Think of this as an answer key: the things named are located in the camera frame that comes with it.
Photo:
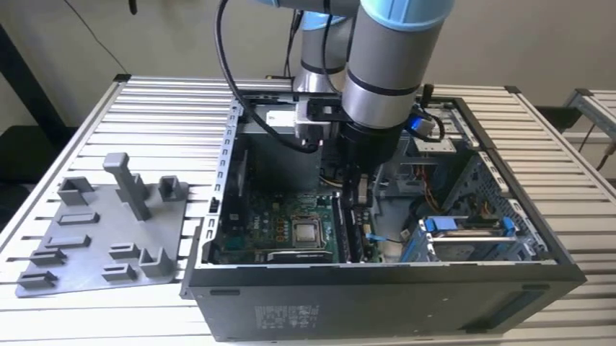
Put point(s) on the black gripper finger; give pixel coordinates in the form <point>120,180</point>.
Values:
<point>363,191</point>

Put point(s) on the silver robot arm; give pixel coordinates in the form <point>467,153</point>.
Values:
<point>379,72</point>

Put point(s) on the grey metal drive cage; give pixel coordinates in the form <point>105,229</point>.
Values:
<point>391,180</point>

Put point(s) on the CPU socket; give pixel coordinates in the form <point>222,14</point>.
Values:
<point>302,217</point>

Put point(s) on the silver CPU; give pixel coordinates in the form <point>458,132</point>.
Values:
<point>307,234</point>

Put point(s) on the hard disk in blue carrier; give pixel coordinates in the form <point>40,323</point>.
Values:
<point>439,223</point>

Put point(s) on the grey power supply unit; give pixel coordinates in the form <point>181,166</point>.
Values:
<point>279,162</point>

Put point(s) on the green motherboard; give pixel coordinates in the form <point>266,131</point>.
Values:
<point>262,216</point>

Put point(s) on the black graphics card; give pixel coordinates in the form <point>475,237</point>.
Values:
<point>298,256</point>

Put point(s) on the black PC case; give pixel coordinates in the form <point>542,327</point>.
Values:
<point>336,306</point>

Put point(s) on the black table corner cap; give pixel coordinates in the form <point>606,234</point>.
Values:
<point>584,92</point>
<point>513,90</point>
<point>121,77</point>

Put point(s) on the black box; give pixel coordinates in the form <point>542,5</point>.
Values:
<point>557,119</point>

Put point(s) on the aluminium side table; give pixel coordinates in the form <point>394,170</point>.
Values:
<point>596,108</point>

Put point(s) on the grey plastic parts rack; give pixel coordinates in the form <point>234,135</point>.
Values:
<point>111,234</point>

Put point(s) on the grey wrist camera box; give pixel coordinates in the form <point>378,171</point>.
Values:
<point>312,128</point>

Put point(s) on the small silver wrist camera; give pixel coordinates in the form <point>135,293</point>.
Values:
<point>425,126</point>

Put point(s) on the black wall hanging rod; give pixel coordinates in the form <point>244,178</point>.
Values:
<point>132,6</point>

